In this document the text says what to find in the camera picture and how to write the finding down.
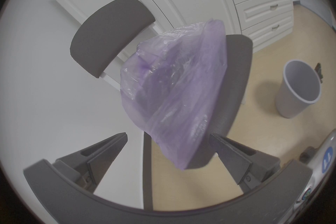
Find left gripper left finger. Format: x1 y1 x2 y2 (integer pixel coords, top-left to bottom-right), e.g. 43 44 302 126
55 133 128 194

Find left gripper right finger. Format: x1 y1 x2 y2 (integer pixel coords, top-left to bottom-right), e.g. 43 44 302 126
209 133 282 191

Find purple plastic bag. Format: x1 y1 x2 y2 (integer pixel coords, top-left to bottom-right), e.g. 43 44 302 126
120 18 228 171

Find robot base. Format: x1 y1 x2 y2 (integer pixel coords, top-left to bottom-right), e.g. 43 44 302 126
290 128 336 221

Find white trash bin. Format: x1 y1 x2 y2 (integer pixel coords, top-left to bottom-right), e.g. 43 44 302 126
275 59 322 119

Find white chair dark grey cushions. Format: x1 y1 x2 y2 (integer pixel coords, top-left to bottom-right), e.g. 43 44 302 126
69 0 254 170

